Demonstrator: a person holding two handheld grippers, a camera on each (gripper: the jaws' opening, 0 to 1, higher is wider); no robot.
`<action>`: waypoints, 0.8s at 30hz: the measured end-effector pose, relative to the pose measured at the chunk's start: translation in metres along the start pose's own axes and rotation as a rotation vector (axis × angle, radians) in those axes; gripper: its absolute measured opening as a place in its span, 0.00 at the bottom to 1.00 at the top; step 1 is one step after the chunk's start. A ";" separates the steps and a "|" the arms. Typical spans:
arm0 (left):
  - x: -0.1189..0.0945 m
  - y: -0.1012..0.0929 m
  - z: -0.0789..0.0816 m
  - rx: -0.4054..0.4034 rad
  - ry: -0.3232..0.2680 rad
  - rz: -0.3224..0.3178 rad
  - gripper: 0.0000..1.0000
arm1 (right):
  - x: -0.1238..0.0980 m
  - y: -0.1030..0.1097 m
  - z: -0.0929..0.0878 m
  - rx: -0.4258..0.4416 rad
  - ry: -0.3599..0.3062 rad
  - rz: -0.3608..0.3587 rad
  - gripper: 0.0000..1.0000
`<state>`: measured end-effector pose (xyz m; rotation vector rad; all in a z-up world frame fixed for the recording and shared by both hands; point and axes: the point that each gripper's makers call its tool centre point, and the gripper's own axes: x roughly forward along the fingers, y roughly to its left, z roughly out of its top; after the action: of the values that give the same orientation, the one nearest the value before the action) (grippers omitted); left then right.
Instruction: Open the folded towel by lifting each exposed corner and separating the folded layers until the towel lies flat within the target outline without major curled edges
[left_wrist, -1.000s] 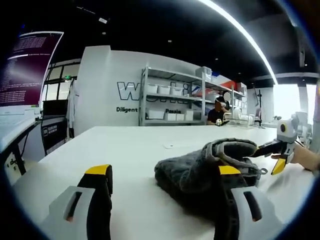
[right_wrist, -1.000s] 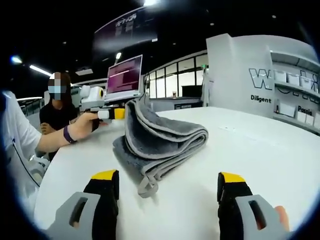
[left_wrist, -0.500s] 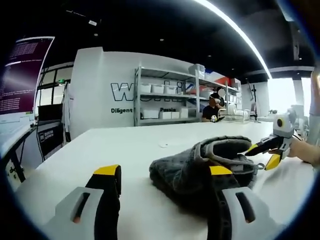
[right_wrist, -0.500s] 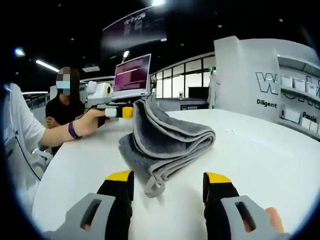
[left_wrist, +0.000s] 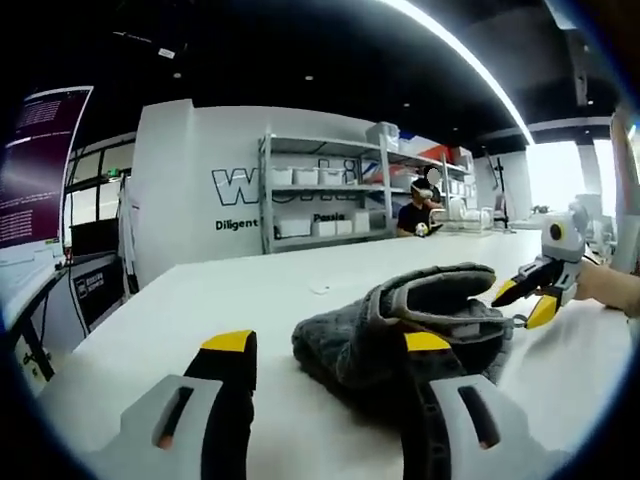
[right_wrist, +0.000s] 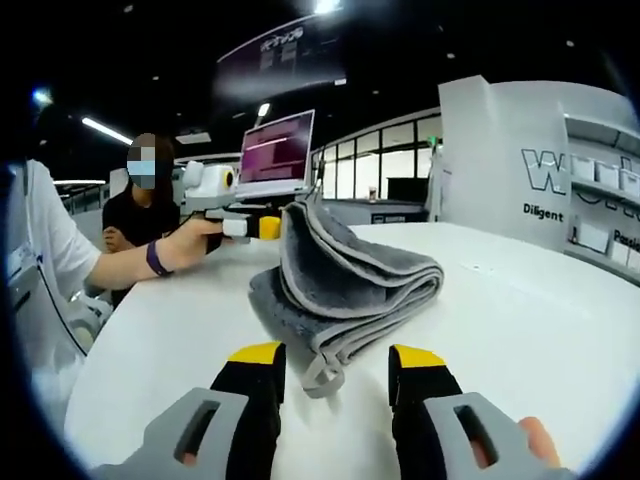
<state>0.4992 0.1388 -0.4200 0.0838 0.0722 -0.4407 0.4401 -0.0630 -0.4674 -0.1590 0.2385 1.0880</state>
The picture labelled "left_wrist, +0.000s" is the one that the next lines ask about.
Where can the grey towel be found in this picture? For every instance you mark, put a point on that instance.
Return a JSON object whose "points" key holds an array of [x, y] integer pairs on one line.
{"points": [[360, 325]]}

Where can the black tripod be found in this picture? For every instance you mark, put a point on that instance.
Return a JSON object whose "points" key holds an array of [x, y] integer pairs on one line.
{"points": [[501, 195]]}

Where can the white dish rack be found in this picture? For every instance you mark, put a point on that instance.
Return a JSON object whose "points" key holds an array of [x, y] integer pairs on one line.
{"points": [[467, 217]]}

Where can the black cabinet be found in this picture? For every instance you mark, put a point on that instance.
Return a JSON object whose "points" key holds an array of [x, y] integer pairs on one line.
{"points": [[95, 280]]}

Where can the grey metal shelving rack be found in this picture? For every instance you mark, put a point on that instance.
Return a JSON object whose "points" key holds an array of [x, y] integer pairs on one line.
{"points": [[385, 165]]}

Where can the ceiling light strip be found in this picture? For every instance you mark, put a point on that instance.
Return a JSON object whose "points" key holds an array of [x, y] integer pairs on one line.
{"points": [[470, 65]]}

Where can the rows of white storage boxes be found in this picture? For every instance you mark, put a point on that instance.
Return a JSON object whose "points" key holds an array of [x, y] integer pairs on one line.
{"points": [[305, 176]]}

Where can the silver laptop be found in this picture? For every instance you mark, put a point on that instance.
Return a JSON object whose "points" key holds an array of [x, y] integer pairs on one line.
{"points": [[35, 165]]}

